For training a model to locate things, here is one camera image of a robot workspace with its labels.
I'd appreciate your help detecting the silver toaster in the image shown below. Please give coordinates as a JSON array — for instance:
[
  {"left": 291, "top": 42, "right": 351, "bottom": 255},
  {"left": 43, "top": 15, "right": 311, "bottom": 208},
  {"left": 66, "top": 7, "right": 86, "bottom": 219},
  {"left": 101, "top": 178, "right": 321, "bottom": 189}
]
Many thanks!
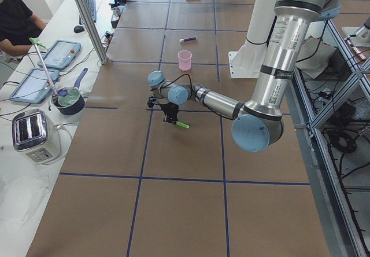
[{"left": 12, "top": 109, "right": 61, "bottom": 164}]

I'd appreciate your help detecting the pink mesh pen holder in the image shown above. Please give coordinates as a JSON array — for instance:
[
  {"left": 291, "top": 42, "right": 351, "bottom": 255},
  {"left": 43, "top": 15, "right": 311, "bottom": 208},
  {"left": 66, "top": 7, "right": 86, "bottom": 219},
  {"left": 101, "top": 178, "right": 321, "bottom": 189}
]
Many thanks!
[{"left": 177, "top": 50, "right": 193, "bottom": 71}]

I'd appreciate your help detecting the purple highlighter pen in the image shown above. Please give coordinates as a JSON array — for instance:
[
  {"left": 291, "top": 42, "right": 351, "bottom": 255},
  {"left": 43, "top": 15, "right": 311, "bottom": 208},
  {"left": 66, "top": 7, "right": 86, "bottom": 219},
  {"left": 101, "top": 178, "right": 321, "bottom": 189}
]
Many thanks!
[{"left": 179, "top": 36, "right": 197, "bottom": 43}]

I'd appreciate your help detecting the green highlighter pen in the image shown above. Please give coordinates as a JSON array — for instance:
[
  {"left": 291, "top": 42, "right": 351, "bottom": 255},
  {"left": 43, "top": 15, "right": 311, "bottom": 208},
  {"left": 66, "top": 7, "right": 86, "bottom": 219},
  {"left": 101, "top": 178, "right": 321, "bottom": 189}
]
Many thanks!
[{"left": 172, "top": 121, "right": 190, "bottom": 129}]

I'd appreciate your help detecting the seated person black shirt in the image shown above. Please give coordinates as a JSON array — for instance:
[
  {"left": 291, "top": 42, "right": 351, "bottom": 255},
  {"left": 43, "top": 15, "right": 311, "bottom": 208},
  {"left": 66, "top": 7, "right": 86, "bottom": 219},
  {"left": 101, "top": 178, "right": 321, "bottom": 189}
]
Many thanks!
[{"left": 1, "top": 0, "right": 47, "bottom": 57}]

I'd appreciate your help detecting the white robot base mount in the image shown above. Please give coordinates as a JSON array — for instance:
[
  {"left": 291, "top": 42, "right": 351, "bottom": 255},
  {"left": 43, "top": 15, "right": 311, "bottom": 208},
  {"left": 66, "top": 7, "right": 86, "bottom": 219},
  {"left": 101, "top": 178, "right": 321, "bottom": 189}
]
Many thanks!
[{"left": 229, "top": 0, "right": 276, "bottom": 79}]

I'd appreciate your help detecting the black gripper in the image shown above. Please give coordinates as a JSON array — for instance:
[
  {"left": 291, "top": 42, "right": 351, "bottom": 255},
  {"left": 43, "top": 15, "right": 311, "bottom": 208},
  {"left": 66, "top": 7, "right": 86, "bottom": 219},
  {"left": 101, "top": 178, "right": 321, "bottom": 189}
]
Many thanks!
[{"left": 160, "top": 102, "right": 178, "bottom": 124}]

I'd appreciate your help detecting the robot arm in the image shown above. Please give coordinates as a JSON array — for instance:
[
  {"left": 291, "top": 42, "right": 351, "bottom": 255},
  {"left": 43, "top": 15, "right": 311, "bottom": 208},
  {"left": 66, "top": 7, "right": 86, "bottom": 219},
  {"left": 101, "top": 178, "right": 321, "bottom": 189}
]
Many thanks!
[{"left": 147, "top": 0, "right": 341, "bottom": 152}]

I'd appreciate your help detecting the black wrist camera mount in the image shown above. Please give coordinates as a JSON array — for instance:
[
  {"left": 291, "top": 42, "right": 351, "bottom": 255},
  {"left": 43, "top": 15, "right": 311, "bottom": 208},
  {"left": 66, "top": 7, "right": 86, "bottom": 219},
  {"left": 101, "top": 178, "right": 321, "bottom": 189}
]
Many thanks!
[{"left": 147, "top": 96, "right": 158, "bottom": 108}]

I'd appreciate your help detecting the blue saucepan with lid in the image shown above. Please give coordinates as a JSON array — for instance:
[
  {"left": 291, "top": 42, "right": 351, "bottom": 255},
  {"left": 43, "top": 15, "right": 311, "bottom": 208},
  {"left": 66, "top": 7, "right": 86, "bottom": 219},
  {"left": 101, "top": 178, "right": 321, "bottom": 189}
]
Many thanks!
[{"left": 51, "top": 68, "right": 88, "bottom": 115}]

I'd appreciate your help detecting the green tipped long stick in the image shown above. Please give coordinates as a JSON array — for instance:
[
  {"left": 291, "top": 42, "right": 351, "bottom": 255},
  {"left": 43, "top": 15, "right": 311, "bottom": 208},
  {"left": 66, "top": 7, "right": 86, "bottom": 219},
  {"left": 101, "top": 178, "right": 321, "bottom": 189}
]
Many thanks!
[{"left": 29, "top": 38, "right": 57, "bottom": 97}]

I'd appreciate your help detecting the aluminium frame post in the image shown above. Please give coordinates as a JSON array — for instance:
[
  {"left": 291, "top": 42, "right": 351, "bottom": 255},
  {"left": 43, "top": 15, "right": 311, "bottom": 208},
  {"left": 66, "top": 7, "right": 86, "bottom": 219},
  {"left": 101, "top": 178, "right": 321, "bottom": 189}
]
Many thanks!
[{"left": 75, "top": 0, "right": 108, "bottom": 64}]

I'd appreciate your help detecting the black keyboard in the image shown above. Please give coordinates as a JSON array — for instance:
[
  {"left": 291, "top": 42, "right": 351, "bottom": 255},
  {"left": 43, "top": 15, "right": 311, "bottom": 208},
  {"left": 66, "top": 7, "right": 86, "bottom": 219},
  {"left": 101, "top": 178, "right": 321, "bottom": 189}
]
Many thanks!
[{"left": 85, "top": 0, "right": 97, "bottom": 22}]

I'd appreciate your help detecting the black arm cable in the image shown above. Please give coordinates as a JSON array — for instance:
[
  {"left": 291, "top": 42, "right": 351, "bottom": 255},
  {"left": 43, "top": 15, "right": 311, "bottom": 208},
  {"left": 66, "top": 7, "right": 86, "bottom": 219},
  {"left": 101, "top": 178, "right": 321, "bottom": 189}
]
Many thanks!
[{"left": 157, "top": 74, "right": 194, "bottom": 91}]

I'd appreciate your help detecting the small metal cup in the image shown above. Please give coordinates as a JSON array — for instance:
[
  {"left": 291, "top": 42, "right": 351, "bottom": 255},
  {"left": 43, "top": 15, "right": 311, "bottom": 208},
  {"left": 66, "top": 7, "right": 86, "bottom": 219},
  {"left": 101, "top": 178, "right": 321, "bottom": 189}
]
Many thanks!
[{"left": 112, "top": 7, "right": 121, "bottom": 17}]

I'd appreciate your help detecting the blue teach pendant tablet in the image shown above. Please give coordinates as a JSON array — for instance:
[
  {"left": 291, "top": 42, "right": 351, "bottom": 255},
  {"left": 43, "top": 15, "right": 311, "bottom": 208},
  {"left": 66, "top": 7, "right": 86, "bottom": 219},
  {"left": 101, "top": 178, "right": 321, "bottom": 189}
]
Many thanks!
[{"left": 43, "top": 39, "right": 82, "bottom": 70}]

